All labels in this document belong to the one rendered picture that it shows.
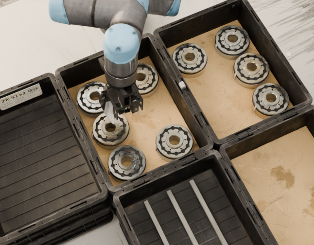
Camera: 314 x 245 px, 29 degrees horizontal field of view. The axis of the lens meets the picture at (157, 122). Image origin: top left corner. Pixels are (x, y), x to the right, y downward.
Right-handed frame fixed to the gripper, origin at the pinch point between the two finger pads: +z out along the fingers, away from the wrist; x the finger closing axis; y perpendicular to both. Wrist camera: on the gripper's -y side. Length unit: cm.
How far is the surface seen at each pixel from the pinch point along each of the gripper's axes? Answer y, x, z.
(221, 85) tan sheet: 0.0, 32.4, 10.0
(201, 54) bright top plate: -10.2, 31.0, 7.2
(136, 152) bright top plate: 9.8, 1.0, 9.1
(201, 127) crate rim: 12.9, 18.3, 2.2
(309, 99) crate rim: 19, 48, -1
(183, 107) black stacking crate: 4.0, 17.6, 5.6
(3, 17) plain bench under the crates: -61, -16, 26
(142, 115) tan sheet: -0.9, 7.7, 11.5
